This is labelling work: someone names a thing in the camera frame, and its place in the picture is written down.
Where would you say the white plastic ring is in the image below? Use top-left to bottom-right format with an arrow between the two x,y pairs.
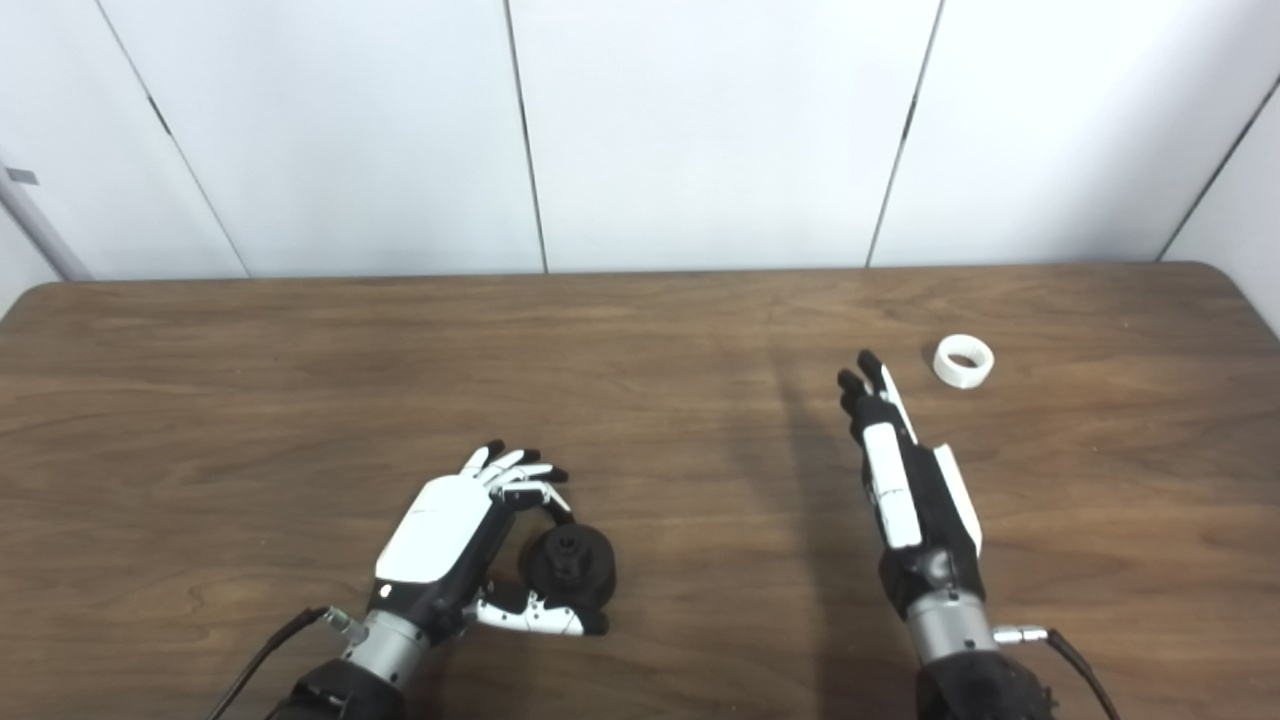
933,334 -> 997,391

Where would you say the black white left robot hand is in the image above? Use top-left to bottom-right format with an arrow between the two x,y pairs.
368,440 -> 610,642

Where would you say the gray wall corner post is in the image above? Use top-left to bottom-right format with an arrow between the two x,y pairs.
0,158 -> 97,284

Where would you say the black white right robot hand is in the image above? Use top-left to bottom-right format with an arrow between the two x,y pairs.
836,349 -> 987,619

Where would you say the round black plastic part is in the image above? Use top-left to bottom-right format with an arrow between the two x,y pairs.
518,524 -> 618,611

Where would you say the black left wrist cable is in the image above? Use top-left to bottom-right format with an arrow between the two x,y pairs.
205,604 -> 368,720

